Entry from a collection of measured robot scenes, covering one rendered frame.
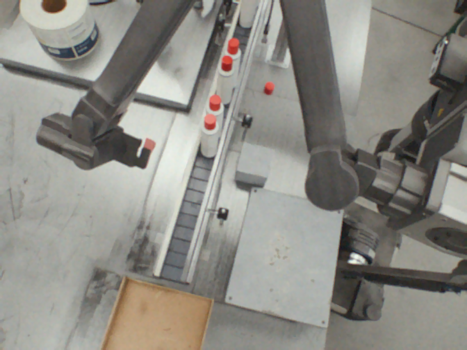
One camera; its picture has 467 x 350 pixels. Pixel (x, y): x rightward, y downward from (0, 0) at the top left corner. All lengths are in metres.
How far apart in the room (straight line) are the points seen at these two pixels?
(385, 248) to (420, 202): 1.38
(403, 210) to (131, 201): 0.84
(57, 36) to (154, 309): 0.88
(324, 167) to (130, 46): 0.34
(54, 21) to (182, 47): 0.41
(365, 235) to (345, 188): 1.18
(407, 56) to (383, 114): 0.51
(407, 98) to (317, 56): 2.15
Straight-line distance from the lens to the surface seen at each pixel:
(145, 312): 1.14
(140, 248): 1.16
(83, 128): 0.67
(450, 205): 0.58
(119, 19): 1.50
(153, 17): 0.58
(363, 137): 2.39
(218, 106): 1.04
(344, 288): 1.83
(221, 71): 1.13
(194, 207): 1.12
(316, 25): 0.52
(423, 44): 2.98
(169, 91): 1.29
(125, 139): 0.79
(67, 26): 1.32
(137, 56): 0.60
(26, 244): 1.26
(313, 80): 0.53
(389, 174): 0.57
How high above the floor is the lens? 1.96
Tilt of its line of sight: 69 degrees down
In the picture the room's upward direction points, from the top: 12 degrees clockwise
